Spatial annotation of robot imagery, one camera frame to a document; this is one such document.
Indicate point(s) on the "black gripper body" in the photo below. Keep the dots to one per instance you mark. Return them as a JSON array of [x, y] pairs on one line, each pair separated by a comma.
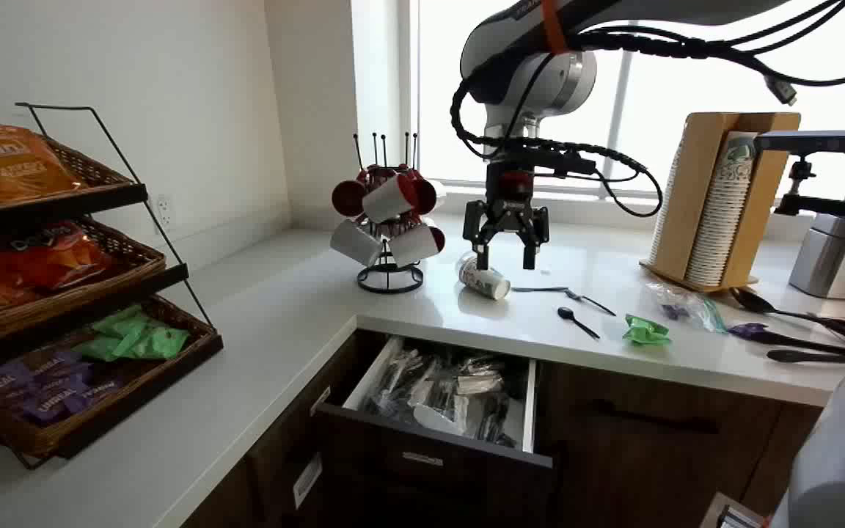
[[506, 218]]

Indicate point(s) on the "silver fork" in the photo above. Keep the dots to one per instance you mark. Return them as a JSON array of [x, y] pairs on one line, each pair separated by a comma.
[[549, 289]]

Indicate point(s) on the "white paper cup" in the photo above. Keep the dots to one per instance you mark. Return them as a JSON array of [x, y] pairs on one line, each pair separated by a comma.
[[483, 278]]

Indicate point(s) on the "white mug red inside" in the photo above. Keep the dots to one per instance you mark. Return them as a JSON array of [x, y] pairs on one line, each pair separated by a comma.
[[412, 243], [393, 196]]

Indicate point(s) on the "small black spoon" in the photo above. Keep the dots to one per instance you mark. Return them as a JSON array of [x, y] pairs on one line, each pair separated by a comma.
[[563, 313]]

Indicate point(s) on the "bright window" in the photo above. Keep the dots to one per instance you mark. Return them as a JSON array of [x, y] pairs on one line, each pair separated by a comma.
[[431, 98]]

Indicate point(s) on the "pile of cutlery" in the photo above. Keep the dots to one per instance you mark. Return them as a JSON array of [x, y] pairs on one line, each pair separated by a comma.
[[441, 391]]

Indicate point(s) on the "wooden paper towel holder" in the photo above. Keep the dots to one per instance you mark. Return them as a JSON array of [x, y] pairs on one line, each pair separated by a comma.
[[682, 193]]

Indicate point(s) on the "clear plastic bag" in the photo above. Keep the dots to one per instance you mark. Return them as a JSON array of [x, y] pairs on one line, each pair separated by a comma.
[[689, 311]]

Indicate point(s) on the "white paper towel roll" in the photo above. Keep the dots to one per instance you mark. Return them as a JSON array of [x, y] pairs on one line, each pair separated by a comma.
[[720, 208]]

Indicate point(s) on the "black serving spoon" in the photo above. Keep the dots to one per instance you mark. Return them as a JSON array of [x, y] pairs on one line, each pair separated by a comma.
[[794, 355], [748, 299]]

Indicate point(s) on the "purple headed black utensil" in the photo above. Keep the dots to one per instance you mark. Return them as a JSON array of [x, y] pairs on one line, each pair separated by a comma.
[[747, 331]]

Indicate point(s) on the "grey kitchen appliance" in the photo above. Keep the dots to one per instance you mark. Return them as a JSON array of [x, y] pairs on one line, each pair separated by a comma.
[[835, 265]]

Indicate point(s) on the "large wicker basket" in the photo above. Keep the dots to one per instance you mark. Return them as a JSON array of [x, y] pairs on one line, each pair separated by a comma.
[[169, 368]]

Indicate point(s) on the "medium wicker basket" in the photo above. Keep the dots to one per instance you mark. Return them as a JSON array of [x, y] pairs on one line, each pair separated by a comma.
[[130, 268]]

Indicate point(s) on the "green snack packets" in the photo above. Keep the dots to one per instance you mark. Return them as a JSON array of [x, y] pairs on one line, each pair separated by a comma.
[[133, 338]]

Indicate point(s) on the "small wicker basket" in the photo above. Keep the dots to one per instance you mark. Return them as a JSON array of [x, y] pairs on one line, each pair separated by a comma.
[[101, 184]]

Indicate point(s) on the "red snack bags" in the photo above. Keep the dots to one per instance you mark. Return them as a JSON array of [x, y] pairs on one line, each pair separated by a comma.
[[41, 265]]

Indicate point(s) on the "purple snack packets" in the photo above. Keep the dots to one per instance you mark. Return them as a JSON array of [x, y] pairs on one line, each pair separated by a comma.
[[45, 385]]

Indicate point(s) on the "orange chips bag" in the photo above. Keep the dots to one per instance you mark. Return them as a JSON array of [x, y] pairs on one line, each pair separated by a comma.
[[0, 161]]

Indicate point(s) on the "black camera on stand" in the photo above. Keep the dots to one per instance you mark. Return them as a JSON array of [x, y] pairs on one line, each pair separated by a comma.
[[813, 140]]

